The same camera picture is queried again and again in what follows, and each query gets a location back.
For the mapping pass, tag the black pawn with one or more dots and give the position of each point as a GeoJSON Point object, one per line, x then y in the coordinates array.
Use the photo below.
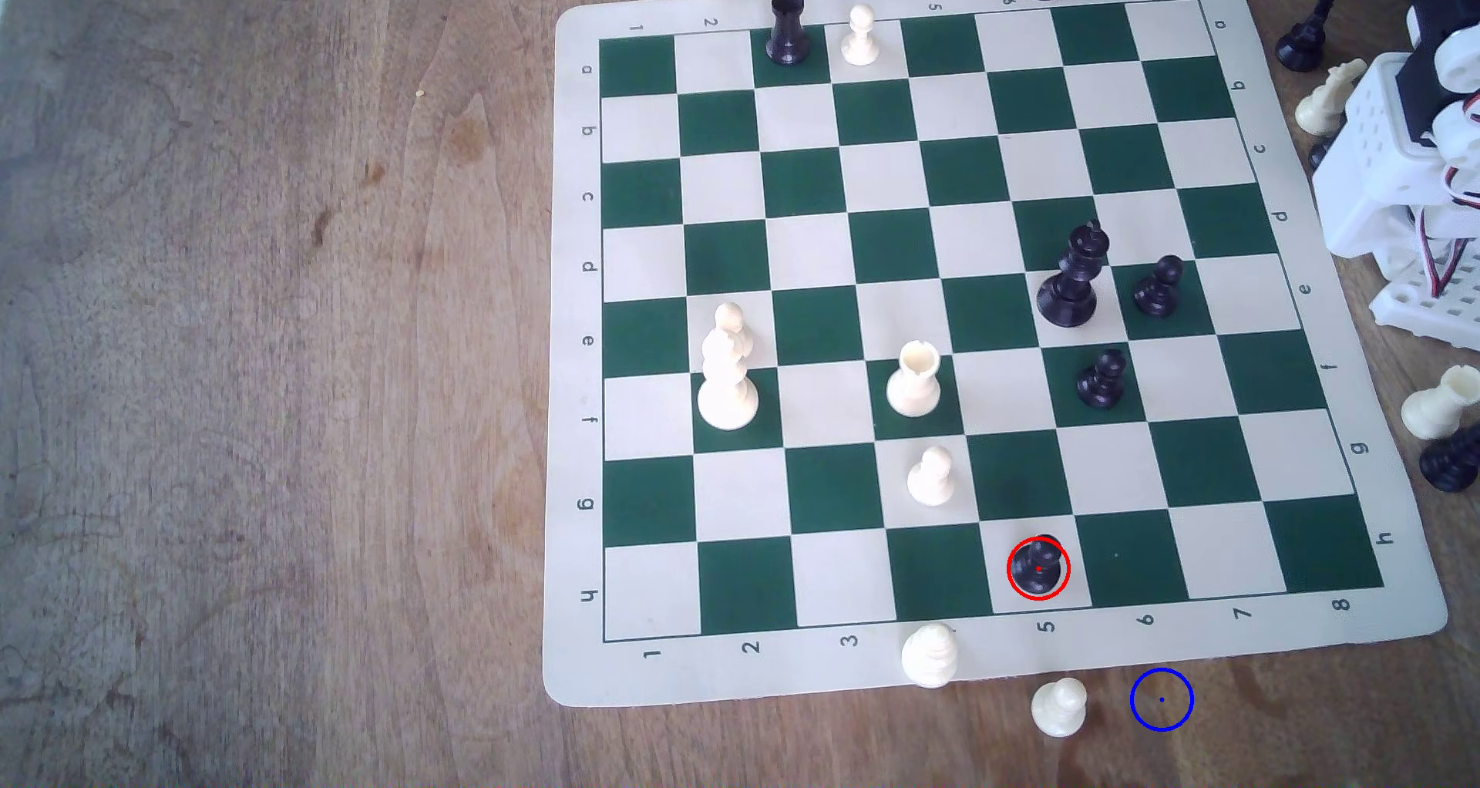
{"type": "Point", "coordinates": [1102, 381]}
{"type": "Point", "coordinates": [1038, 566]}
{"type": "Point", "coordinates": [1159, 288]}

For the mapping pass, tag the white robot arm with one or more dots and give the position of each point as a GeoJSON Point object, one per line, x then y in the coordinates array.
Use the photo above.
{"type": "Point", "coordinates": [1376, 129]}

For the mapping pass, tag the green and cream chess mat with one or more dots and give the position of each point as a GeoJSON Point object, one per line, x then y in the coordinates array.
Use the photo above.
{"type": "Point", "coordinates": [809, 244]}

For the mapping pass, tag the white ribbed chess piece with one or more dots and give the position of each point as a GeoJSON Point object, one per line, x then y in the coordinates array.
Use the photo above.
{"type": "Point", "coordinates": [930, 656]}

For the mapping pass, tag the white rook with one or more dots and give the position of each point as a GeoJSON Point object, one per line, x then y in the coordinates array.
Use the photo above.
{"type": "Point", "coordinates": [1437, 408]}
{"type": "Point", "coordinates": [913, 386]}

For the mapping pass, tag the white pawn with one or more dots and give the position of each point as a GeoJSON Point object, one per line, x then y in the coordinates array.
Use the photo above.
{"type": "Point", "coordinates": [859, 39]}
{"type": "Point", "coordinates": [1059, 708]}
{"type": "Point", "coordinates": [931, 479]}

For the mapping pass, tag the black king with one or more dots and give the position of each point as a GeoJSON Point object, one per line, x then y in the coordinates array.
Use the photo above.
{"type": "Point", "coordinates": [1070, 285]}

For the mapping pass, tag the black rook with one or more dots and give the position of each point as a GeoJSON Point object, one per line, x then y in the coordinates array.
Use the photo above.
{"type": "Point", "coordinates": [788, 32]}

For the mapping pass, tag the white knight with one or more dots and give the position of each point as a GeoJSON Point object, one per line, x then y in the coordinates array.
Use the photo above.
{"type": "Point", "coordinates": [1325, 103]}

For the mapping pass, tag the black bishop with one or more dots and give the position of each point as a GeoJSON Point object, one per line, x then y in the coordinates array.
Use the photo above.
{"type": "Point", "coordinates": [1303, 44]}

